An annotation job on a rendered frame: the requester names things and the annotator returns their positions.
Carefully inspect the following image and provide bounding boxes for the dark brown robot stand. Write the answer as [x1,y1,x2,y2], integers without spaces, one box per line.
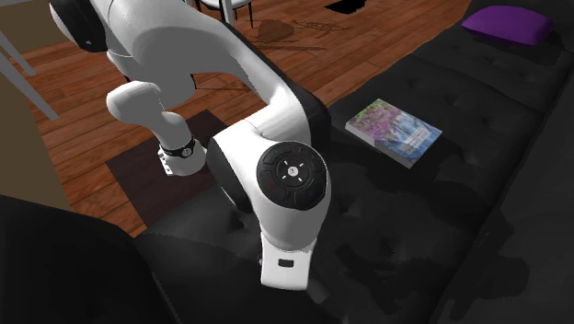
[104,109,231,226]

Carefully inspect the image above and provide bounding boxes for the black tufted sofa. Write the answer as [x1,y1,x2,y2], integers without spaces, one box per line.
[0,0,574,324]

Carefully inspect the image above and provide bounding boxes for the book with purple flower cover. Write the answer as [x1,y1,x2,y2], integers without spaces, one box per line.
[344,98,443,169]

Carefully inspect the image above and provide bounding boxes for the white chair with dark legs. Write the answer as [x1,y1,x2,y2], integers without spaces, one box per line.
[193,0,255,29]

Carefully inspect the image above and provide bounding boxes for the grey metal furniture legs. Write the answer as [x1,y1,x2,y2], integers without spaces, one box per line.
[0,29,61,122]

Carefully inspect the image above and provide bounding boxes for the purple cushion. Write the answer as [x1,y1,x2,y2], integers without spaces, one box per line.
[461,5,555,47]

